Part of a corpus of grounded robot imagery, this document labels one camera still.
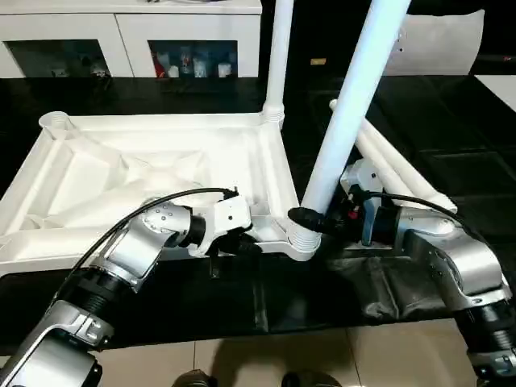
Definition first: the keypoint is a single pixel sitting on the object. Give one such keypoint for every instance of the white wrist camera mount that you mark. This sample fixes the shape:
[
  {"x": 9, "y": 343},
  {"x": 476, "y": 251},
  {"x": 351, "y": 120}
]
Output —
[
  {"x": 364, "y": 177},
  {"x": 225, "y": 213}
]

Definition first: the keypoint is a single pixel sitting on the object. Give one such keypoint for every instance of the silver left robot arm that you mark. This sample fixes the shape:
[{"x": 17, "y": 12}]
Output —
[{"x": 129, "y": 250}]

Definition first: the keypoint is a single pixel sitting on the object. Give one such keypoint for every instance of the dark robot right foot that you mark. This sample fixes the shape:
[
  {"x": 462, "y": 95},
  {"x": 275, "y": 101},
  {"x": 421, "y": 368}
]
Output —
[{"x": 310, "y": 379}]

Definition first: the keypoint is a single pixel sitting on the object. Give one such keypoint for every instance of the black box with gold label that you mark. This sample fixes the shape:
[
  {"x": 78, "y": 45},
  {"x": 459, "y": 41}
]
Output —
[{"x": 318, "y": 36}]

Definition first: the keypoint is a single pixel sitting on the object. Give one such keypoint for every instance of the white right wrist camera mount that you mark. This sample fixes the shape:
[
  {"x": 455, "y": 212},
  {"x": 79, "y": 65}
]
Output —
[{"x": 364, "y": 177}]

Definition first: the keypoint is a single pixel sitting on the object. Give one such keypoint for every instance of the dark robot foot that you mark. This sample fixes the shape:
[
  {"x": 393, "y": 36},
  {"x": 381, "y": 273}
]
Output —
[
  {"x": 193, "y": 379},
  {"x": 310, "y": 379}
]

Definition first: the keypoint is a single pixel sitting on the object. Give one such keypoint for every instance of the white glass-door cabinet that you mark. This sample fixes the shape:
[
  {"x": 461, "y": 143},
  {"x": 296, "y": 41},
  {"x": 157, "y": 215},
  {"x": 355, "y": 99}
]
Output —
[{"x": 121, "y": 24}]

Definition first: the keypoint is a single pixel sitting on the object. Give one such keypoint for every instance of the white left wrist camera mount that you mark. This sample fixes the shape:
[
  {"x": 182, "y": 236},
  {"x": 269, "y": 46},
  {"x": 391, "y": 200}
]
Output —
[{"x": 225, "y": 213}]

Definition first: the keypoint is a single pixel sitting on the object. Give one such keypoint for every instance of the black work mat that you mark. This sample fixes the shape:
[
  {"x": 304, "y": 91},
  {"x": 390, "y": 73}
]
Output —
[{"x": 282, "y": 298}]

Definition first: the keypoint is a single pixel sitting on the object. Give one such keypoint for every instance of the white flat board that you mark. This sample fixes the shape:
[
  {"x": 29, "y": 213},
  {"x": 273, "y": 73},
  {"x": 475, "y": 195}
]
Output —
[{"x": 498, "y": 88}]

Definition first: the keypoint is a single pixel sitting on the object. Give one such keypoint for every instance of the dark robot left foot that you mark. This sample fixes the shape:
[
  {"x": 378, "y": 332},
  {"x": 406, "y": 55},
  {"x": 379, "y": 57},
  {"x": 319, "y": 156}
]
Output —
[{"x": 193, "y": 379}]

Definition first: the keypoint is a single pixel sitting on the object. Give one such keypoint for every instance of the grey cushion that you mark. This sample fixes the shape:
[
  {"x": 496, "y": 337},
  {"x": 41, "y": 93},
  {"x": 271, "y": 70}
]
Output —
[{"x": 435, "y": 44}]

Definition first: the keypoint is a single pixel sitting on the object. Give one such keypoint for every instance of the white plastic table leg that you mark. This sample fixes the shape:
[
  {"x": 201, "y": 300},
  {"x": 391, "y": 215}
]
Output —
[
  {"x": 354, "y": 101},
  {"x": 278, "y": 60},
  {"x": 419, "y": 181},
  {"x": 375, "y": 157}
]

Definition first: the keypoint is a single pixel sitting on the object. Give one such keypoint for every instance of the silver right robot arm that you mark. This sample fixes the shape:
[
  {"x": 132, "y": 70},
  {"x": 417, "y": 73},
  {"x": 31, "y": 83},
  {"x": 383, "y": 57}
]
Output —
[{"x": 459, "y": 258}]

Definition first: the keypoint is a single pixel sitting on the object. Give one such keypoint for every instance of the white plastic table top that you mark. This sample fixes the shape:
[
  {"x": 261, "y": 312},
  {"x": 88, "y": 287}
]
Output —
[{"x": 121, "y": 161}]

